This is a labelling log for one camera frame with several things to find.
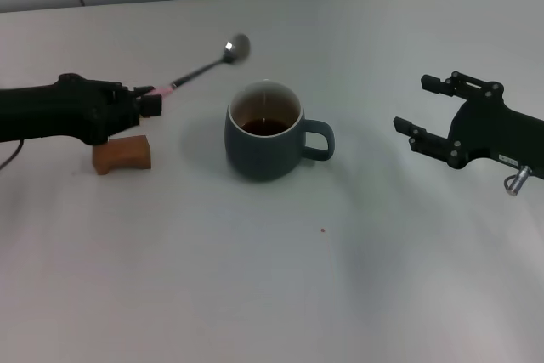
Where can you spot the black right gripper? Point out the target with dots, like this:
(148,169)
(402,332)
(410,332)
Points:
(497,129)

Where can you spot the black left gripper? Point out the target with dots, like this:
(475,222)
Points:
(64,112)

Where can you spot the dark coffee liquid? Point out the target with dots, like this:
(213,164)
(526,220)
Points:
(263,127)

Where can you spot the grey ceramic mug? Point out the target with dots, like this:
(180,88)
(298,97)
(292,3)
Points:
(263,159)

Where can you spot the brown arched wooden block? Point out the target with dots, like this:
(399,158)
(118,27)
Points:
(127,154)

